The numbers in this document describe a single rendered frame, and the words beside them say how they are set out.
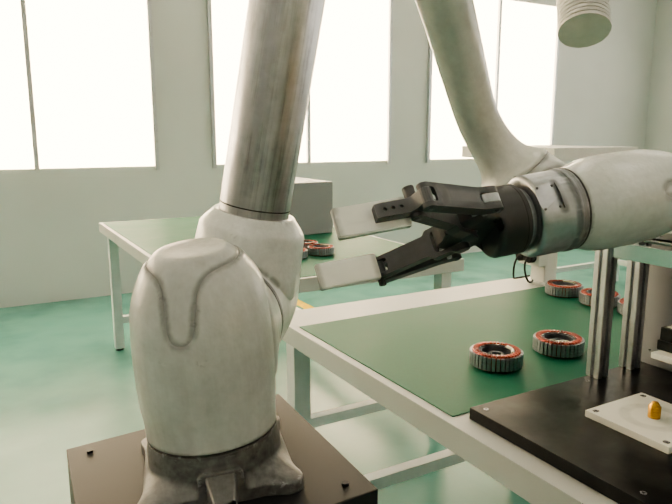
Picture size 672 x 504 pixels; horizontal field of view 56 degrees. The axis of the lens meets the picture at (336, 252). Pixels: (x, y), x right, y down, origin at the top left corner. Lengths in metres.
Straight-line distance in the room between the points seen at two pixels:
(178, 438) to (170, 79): 4.66
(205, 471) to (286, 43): 0.52
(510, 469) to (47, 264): 4.45
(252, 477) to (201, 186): 4.67
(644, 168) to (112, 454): 0.72
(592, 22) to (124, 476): 1.89
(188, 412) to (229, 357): 0.07
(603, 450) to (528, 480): 0.12
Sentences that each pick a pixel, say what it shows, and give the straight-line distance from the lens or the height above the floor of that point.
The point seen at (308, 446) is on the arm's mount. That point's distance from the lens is 0.84.
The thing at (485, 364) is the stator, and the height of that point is 0.77.
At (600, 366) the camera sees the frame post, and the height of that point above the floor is 0.80.
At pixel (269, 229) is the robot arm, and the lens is 0.85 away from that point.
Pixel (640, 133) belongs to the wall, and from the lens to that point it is 8.83.
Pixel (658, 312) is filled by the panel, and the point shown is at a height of 0.88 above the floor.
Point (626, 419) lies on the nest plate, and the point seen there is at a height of 0.78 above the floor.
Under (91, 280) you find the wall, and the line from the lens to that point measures 5.23.
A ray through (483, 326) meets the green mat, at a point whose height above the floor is 0.75.
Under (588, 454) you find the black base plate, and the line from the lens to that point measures 1.06.
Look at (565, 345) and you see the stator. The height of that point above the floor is 0.78.
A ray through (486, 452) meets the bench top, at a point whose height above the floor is 0.74.
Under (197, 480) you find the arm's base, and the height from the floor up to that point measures 0.87.
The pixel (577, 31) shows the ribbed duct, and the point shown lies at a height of 1.56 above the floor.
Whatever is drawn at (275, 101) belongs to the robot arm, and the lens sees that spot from 0.85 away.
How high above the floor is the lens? 1.24
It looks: 10 degrees down
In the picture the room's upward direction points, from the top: straight up
